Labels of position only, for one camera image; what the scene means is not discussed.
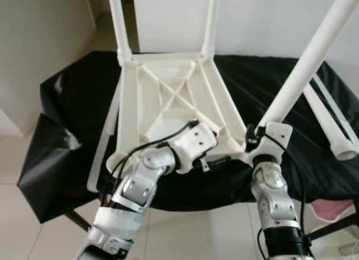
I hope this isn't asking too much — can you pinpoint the pink plastic object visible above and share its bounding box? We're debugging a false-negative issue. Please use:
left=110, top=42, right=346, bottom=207
left=311, top=198, right=355, bottom=223

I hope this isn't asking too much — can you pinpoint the white plastic children table top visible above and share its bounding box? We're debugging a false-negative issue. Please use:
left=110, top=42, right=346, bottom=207
left=106, top=51, right=265, bottom=172

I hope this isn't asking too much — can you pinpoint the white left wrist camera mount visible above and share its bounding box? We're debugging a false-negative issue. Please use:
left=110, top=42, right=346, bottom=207
left=171, top=120, right=219, bottom=174

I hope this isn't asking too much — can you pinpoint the white plastic table leg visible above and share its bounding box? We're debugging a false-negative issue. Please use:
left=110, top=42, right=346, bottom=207
left=106, top=0, right=134, bottom=65
left=302, top=83, right=359, bottom=161
left=259, top=0, right=359, bottom=129
left=200, top=0, right=221, bottom=58

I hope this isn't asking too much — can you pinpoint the black plastic table cover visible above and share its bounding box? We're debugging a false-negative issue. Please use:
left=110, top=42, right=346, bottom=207
left=17, top=50, right=359, bottom=224

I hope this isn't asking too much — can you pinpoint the black metal table leg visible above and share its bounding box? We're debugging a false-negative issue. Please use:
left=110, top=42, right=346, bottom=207
left=305, top=212, right=359, bottom=242
left=64, top=209, right=91, bottom=232

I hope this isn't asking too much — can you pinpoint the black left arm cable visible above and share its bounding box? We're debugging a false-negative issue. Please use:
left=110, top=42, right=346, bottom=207
left=98, top=119, right=200, bottom=206

